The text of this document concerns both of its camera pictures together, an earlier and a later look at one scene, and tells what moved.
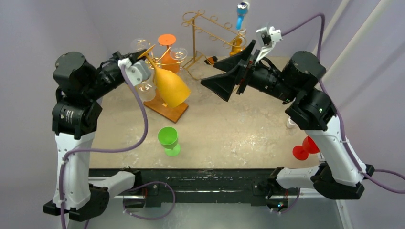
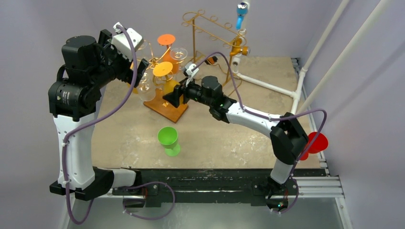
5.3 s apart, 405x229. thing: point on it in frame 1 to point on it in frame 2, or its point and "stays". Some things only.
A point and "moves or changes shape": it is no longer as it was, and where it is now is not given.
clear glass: (146, 90) stays
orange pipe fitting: (236, 47) stays
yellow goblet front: (172, 87) moves or changes shape
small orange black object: (212, 60) stays
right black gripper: (243, 72) to (181, 93)
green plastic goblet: (168, 138) stays
